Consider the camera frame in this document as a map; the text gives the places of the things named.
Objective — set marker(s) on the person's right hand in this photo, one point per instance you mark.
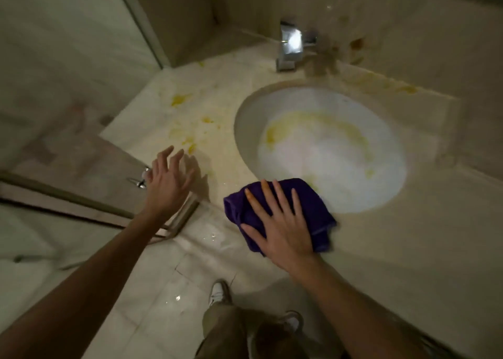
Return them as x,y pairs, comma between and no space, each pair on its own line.
287,241

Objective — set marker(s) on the person's left forearm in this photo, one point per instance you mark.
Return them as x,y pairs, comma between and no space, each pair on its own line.
78,292

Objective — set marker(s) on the person's white right shoe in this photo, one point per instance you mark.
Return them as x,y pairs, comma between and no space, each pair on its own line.
292,321

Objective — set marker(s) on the purple cleaning cloth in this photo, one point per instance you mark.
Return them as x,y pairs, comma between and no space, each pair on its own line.
235,209

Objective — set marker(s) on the beige marble countertop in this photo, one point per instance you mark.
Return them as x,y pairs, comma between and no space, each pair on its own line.
393,252

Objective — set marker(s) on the person's right forearm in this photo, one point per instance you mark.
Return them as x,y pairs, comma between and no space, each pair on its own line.
353,315

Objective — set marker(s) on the chrome square faucet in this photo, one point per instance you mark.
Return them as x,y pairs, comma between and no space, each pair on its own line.
291,44

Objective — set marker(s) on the person's white left shoe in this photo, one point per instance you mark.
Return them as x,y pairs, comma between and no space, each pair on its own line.
219,292

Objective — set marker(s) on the person's white shoe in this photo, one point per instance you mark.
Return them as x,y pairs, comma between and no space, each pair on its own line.
219,292
292,321

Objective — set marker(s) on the white round sink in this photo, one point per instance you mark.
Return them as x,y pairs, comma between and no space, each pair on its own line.
334,166

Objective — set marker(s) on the person's left hand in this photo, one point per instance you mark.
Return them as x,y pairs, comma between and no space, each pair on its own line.
167,190

